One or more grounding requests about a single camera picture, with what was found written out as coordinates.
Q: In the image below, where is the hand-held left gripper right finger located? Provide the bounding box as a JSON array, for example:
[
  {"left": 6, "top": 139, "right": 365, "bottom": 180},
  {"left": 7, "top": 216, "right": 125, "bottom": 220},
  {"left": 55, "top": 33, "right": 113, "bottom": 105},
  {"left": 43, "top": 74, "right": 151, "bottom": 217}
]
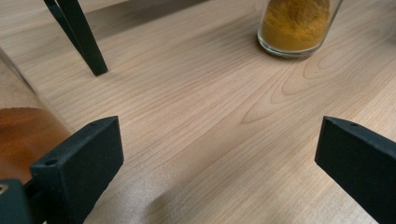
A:
[{"left": 314, "top": 116, "right": 396, "bottom": 224}]

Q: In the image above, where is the black shelf rack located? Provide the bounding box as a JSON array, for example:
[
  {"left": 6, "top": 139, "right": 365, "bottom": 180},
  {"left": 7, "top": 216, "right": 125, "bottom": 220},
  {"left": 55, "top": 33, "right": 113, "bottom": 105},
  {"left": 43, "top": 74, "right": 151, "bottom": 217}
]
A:
[{"left": 43, "top": 0, "right": 109, "bottom": 77}]

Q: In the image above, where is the red spice jar metal lid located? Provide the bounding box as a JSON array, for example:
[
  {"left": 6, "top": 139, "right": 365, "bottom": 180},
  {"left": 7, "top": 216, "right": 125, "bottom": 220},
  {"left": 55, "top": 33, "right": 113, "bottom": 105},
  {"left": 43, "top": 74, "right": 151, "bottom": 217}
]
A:
[{"left": 0, "top": 46, "right": 73, "bottom": 185}]

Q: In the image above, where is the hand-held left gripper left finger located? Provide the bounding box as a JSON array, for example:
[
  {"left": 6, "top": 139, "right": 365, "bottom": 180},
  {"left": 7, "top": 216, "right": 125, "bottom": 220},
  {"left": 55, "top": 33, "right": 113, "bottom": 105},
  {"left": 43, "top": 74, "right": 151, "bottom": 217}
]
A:
[{"left": 30, "top": 116, "right": 124, "bottom": 224}]

